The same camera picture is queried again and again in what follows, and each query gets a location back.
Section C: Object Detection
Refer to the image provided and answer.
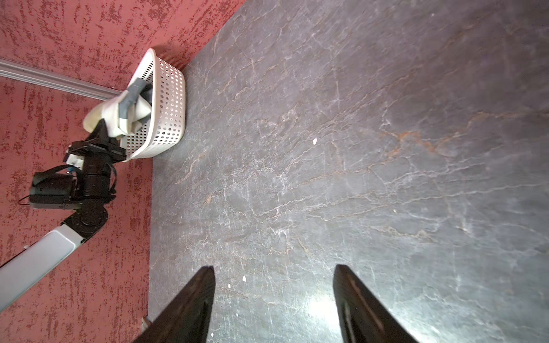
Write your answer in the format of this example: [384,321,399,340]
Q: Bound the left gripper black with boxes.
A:
[68,119,126,202]

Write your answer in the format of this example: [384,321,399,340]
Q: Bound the blue beige white patchwork pillowcase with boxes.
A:
[82,78,153,139]

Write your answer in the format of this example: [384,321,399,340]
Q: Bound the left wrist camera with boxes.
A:
[29,164,83,210]

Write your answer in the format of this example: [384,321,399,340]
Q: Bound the left aluminium corner post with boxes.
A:
[1,59,121,101]

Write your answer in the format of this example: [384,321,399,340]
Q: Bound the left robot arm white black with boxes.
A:
[1,120,126,310]

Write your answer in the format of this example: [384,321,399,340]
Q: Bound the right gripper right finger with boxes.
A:
[333,264,416,343]

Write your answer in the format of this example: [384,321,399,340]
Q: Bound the white perforated plastic basket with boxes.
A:
[121,48,186,161]

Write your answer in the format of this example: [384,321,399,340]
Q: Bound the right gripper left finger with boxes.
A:
[135,266,216,343]

